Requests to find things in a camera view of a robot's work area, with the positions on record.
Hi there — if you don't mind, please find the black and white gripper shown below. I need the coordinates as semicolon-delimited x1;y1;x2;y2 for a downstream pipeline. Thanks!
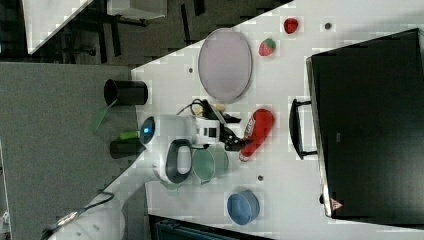
195;99;249;152

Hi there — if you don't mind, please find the red ketchup bottle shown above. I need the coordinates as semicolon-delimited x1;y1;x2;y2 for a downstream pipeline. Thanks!
239;108;274;162

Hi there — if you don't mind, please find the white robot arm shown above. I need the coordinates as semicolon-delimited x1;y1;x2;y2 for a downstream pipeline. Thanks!
41;100;250;240

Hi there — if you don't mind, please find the black toaster oven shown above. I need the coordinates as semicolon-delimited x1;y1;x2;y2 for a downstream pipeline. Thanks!
306;29;424;228

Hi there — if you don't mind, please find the green mug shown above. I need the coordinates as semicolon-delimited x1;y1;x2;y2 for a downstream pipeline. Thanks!
192;145;229;184

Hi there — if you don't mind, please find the yellow toy banana bunch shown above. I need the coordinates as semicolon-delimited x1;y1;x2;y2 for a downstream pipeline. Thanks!
193;104;226;116

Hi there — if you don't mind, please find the blue bowl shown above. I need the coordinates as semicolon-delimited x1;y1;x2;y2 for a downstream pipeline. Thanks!
227;190;260;226

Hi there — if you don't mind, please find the green perforated colander basket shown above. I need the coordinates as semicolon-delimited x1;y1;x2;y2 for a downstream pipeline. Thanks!
160;180;181;191

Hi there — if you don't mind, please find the lilac round plate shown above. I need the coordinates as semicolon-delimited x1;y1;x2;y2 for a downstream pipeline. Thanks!
198;28;253;103

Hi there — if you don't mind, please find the pink toy strawberry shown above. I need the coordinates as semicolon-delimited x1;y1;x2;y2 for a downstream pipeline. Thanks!
258;38;276;56

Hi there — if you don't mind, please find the green marker pen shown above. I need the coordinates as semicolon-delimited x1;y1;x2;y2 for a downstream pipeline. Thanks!
119;131;140;140

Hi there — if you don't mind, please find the dark teal crate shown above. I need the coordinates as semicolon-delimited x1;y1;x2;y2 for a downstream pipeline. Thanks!
152;219;267;240

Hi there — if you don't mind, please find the black cylinder lower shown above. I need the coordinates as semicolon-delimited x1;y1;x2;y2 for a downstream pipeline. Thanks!
109;139;145;159

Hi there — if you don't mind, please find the black cylinder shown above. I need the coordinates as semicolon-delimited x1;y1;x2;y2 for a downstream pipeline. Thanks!
104;79;149;106
109;139;145;159

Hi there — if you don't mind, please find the black cylinder upper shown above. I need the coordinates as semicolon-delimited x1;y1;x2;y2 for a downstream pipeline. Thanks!
104;79;149;106

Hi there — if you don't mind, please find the red toy strawberry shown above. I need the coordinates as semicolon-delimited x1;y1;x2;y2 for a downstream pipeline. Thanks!
284;18;299;34

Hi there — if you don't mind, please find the white side table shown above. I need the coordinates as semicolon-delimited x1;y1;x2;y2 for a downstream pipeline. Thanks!
21;0;94;55

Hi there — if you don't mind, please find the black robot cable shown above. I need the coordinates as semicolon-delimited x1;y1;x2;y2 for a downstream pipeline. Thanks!
175;98;214;118

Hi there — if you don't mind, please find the black oven door handle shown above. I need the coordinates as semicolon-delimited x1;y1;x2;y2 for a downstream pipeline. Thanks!
289;99;318;160

